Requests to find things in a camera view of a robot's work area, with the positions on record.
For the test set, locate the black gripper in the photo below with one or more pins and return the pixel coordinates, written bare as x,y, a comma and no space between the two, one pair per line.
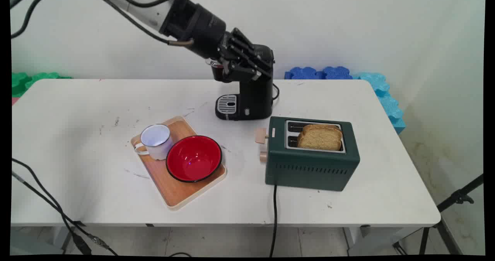
203,31

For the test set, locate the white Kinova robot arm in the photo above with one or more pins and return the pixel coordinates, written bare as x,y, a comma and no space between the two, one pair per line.
149,6

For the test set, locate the dark red capsule cup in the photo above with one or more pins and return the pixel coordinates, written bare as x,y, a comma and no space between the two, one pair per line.
217,71

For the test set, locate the black coffee machine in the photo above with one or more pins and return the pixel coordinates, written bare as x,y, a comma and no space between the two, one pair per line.
256,98

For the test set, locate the blue foam mat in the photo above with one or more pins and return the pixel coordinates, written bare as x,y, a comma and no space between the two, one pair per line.
317,73

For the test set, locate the toasted bread slice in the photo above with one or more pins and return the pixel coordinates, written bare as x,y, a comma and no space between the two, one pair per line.
320,138

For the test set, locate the red bowl with black rim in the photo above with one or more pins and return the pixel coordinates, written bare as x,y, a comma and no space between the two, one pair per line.
193,159

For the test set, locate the white enamel mug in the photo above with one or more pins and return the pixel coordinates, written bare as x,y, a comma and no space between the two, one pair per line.
156,141

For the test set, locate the dark green toaster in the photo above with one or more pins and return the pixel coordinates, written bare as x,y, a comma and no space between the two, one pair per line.
309,164

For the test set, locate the cyan foam mat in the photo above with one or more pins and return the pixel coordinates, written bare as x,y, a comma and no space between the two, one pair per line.
388,102

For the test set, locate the wooden serving tray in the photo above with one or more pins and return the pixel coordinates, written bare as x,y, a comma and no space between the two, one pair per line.
176,191

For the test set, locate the white table leg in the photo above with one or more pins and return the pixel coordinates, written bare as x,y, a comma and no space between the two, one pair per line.
62,237
367,239

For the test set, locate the green foam mat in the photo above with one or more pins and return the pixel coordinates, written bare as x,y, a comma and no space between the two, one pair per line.
27,81

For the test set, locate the black tripod stand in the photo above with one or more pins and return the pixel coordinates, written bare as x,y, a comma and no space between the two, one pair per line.
452,203

